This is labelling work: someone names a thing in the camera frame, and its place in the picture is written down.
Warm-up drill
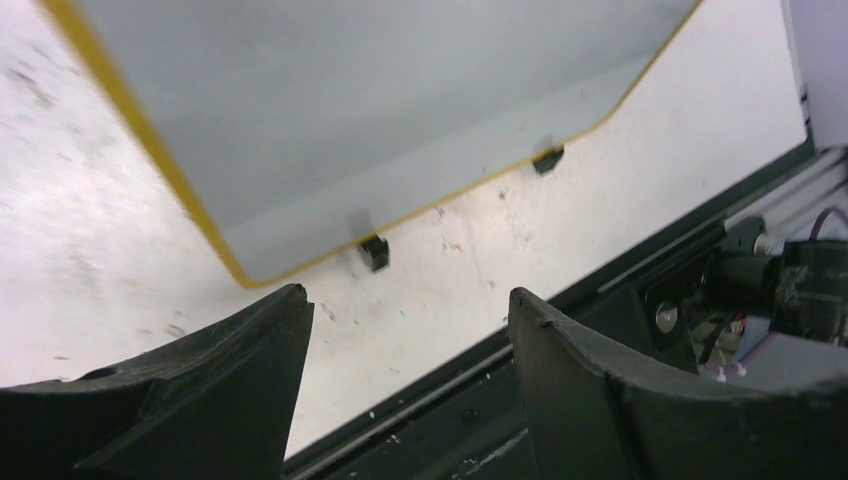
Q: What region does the aluminium rail right side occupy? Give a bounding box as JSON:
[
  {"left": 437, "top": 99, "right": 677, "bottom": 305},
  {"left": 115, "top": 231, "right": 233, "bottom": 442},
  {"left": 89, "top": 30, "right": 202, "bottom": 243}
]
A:
[{"left": 724, "top": 149, "right": 847, "bottom": 254}]

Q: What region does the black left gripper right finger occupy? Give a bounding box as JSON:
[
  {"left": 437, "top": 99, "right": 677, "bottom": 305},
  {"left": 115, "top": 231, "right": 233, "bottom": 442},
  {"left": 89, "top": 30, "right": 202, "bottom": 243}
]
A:
[{"left": 508, "top": 287, "right": 847, "bottom": 479}]

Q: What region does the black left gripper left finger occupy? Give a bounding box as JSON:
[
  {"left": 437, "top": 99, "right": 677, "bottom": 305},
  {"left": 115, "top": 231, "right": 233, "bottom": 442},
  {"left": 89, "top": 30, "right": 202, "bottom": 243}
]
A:
[{"left": 1, "top": 284, "right": 314, "bottom": 479}]

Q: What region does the yellow framed small whiteboard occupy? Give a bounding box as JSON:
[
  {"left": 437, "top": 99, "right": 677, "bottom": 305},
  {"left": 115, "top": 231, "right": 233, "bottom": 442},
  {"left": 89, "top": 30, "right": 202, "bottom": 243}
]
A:
[{"left": 43, "top": 1, "right": 697, "bottom": 288}]

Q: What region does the black whiteboard foot clip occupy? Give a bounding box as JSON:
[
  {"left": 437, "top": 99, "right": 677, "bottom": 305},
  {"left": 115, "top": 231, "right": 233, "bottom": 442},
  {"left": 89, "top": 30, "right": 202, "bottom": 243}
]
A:
[
  {"left": 358, "top": 235, "right": 391, "bottom": 273},
  {"left": 532, "top": 146, "right": 565, "bottom": 176}
]

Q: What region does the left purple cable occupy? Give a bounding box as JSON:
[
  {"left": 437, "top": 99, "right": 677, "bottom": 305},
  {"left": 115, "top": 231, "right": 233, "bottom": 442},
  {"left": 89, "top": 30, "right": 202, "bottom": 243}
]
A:
[{"left": 808, "top": 205, "right": 848, "bottom": 243}]

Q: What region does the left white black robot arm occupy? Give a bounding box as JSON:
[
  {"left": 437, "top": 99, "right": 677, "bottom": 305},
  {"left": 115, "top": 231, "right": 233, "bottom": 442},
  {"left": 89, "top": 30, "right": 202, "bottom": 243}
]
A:
[{"left": 1, "top": 226, "right": 847, "bottom": 479}]

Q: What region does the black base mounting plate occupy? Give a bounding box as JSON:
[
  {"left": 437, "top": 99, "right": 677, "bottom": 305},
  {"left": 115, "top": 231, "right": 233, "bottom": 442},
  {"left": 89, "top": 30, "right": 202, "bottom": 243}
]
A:
[{"left": 282, "top": 141, "right": 814, "bottom": 479}]

